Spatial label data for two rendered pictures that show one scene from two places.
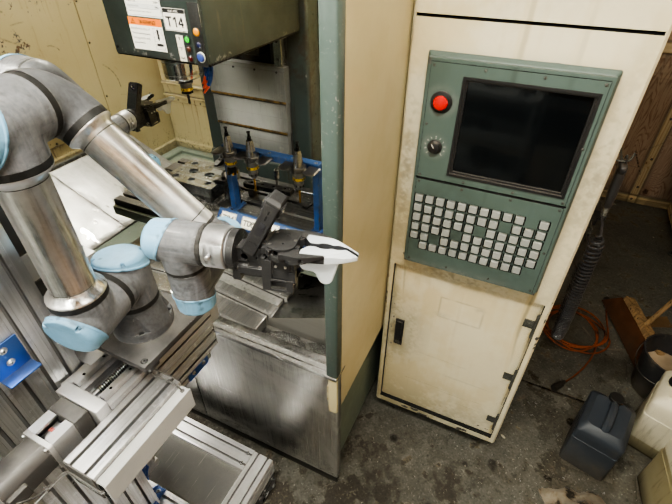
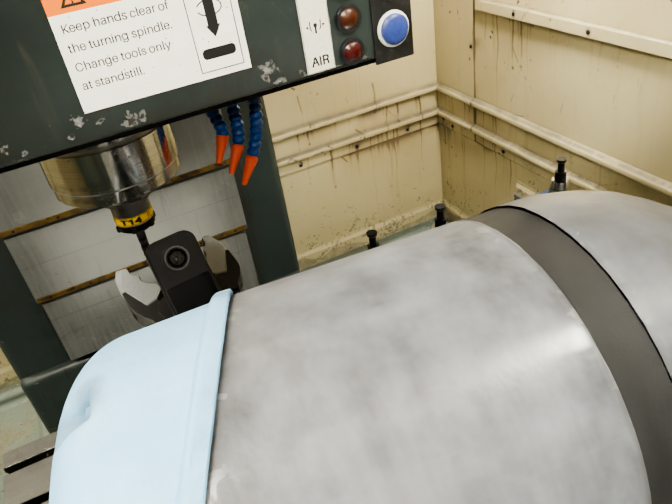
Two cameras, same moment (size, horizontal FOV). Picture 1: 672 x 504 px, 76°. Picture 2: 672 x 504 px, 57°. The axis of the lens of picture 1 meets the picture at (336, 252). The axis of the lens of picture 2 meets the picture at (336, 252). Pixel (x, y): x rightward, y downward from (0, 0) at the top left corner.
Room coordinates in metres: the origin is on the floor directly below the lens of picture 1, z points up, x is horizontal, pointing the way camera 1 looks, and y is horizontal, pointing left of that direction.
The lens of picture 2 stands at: (1.23, 0.99, 1.78)
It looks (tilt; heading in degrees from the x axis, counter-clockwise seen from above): 34 degrees down; 314
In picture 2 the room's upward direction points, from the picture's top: 9 degrees counter-clockwise
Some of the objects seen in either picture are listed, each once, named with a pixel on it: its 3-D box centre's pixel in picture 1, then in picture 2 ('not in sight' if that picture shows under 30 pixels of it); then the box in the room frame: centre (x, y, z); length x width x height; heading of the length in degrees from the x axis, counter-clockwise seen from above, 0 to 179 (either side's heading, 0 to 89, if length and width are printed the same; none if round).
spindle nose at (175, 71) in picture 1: (181, 61); (103, 134); (1.92, 0.65, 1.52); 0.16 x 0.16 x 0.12
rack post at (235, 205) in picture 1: (232, 179); not in sight; (1.76, 0.47, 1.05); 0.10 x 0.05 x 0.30; 155
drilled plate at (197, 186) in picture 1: (202, 177); not in sight; (1.94, 0.67, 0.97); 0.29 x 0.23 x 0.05; 65
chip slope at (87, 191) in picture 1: (119, 189); not in sight; (2.20, 1.25, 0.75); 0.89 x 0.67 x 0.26; 155
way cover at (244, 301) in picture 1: (195, 279); not in sight; (1.47, 0.64, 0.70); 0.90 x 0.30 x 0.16; 65
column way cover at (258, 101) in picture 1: (251, 111); (133, 227); (2.32, 0.46, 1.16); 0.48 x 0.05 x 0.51; 65
